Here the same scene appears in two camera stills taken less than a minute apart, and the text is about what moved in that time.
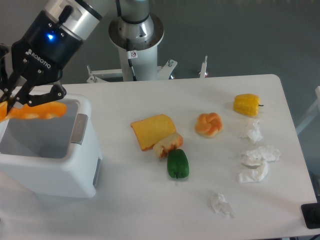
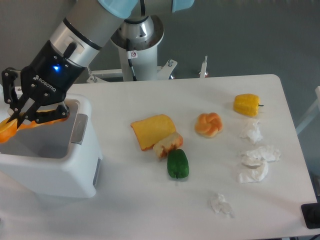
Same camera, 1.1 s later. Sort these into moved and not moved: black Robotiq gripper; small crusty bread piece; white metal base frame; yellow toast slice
Moved: black Robotiq gripper
Not moved: white metal base frame; small crusty bread piece; yellow toast slice
